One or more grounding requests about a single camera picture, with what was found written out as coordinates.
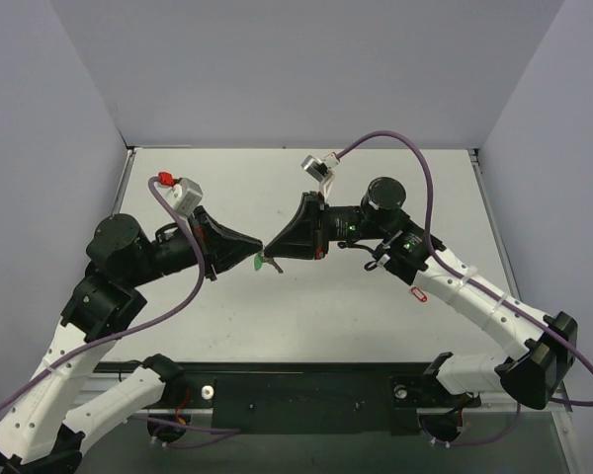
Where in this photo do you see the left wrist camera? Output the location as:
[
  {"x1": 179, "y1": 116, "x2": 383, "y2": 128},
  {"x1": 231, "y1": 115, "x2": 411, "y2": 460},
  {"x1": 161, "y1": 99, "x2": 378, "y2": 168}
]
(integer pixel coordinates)
[{"x1": 157, "y1": 172, "x2": 204, "y2": 217}]

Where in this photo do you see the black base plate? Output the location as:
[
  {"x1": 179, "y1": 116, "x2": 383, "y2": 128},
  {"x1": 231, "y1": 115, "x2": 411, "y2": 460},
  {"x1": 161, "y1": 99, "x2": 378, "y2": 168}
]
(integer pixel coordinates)
[{"x1": 93, "y1": 361, "x2": 480, "y2": 438}]

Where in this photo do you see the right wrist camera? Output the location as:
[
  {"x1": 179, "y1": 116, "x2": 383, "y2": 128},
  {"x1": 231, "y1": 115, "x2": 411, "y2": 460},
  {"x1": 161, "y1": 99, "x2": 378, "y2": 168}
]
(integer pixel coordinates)
[{"x1": 301, "y1": 152, "x2": 339, "y2": 199}]

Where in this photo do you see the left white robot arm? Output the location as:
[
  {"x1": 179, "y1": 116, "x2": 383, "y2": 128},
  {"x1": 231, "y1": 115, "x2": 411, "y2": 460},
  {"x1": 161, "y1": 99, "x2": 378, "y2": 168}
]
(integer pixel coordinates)
[{"x1": 0, "y1": 207, "x2": 263, "y2": 473}]

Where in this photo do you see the red key tag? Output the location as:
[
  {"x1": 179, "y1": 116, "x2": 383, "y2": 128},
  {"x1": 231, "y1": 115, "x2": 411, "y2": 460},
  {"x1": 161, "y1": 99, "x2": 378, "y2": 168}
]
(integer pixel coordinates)
[{"x1": 409, "y1": 286, "x2": 428, "y2": 303}]

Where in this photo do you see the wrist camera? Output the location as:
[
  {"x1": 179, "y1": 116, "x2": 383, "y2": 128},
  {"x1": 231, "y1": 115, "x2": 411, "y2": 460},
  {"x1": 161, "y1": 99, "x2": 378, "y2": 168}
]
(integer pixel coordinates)
[
  {"x1": 157, "y1": 172, "x2": 204, "y2": 217},
  {"x1": 301, "y1": 152, "x2": 339, "y2": 199}
]

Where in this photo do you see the green key tag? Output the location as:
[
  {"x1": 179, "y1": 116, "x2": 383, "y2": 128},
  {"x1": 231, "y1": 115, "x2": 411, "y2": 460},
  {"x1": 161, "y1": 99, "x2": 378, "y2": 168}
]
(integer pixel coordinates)
[{"x1": 253, "y1": 254, "x2": 265, "y2": 272}]

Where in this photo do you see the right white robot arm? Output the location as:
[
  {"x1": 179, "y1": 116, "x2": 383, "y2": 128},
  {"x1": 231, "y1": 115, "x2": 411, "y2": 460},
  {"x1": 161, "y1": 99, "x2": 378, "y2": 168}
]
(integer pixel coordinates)
[{"x1": 263, "y1": 177, "x2": 577, "y2": 410}]

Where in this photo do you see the silver key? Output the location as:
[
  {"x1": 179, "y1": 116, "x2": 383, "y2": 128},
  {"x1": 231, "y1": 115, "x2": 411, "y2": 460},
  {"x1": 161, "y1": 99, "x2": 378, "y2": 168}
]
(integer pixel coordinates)
[{"x1": 260, "y1": 256, "x2": 284, "y2": 275}]

